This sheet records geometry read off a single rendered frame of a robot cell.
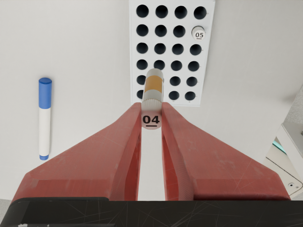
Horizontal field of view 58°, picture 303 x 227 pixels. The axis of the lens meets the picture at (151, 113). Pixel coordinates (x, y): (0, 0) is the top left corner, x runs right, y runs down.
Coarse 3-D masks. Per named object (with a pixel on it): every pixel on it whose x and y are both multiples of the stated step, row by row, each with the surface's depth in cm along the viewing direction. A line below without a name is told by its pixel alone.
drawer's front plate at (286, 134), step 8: (280, 128) 31; (288, 128) 30; (296, 128) 31; (280, 136) 31; (288, 136) 29; (296, 136) 29; (288, 144) 29; (296, 144) 28; (288, 152) 29; (296, 152) 28; (296, 160) 27; (296, 168) 27
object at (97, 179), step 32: (128, 128) 9; (64, 160) 6; (96, 160) 6; (128, 160) 8; (32, 192) 5; (64, 192) 5; (96, 192) 5; (128, 192) 11; (0, 224) 5; (32, 224) 5; (64, 224) 5; (96, 224) 5; (128, 224) 5; (160, 224) 5; (192, 224) 5; (224, 224) 5; (256, 224) 5; (288, 224) 5
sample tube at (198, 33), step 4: (196, 28) 27; (200, 28) 27; (192, 32) 28; (196, 32) 27; (200, 32) 27; (204, 32) 27; (196, 36) 27; (200, 36) 27; (204, 36) 27; (196, 40) 27; (200, 40) 27
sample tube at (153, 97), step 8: (152, 72) 16; (160, 72) 16; (152, 80) 15; (160, 80) 15; (144, 88) 15; (152, 88) 14; (160, 88) 14; (144, 96) 14; (152, 96) 14; (160, 96) 14; (144, 104) 13; (152, 104) 13; (160, 104) 13; (144, 112) 13; (152, 112) 12; (160, 112) 13; (144, 120) 13; (152, 120) 13; (160, 120) 13; (152, 128) 13
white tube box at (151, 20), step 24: (144, 0) 26; (168, 0) 26; (192, 0) 26; (144, 24) 31; (168, 24) 28; (192, 24) 28; (144, 48) 31; (168, 48) 29; (192, 48) 31; (144, 72) 31; (168, 72) 31; (192, 72) 31; (168, 96) 32; (192, 96) 33
